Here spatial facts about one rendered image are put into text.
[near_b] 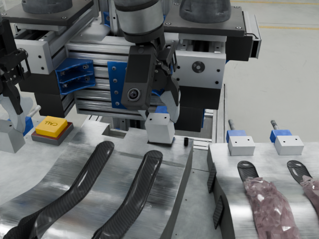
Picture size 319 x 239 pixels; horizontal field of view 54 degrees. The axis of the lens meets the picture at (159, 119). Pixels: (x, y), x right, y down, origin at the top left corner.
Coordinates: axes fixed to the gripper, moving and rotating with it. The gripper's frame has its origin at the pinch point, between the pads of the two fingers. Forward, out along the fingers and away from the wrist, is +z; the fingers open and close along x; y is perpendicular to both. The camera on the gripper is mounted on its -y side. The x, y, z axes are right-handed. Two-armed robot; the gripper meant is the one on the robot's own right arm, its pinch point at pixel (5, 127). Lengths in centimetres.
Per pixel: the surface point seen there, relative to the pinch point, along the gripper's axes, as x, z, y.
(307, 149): -61, 9, 22
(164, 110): -28.9, 0.6, 15.4
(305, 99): -97, 95, 194
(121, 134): -19.0, 8.2, 13.6
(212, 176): -41.6, 10.3, 8.3
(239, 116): -49, 95, 156
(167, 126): -31.1, 0.1, 9.4
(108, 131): -15.7, 7.6, 13.3
